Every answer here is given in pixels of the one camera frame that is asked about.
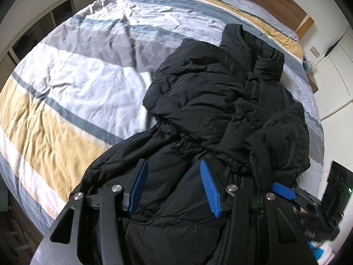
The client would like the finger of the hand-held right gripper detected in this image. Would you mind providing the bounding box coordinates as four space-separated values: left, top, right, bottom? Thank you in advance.
271 182 316 209

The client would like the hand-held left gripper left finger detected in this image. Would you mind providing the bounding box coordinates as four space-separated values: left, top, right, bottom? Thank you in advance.
41 159 149 265

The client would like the black laptop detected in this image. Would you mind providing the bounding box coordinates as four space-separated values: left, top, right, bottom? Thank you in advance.
322 160 353 222

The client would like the white wardrobe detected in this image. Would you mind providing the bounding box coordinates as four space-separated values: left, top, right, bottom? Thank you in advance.
300 23 353 120

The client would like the white shelf unit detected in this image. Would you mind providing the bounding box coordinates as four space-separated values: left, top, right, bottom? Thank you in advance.
0 0 78 71

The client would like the striped duvet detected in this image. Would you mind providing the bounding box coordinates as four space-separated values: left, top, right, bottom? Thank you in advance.
0 0 325 228

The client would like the wooden nightstand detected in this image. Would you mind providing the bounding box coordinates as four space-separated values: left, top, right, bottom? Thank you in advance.
303 57 321 92

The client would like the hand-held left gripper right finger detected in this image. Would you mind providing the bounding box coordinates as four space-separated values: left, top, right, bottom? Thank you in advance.
199 160 318 265

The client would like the black puffer jacket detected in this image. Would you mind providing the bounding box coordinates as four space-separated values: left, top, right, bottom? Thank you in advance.
80 23 311 265

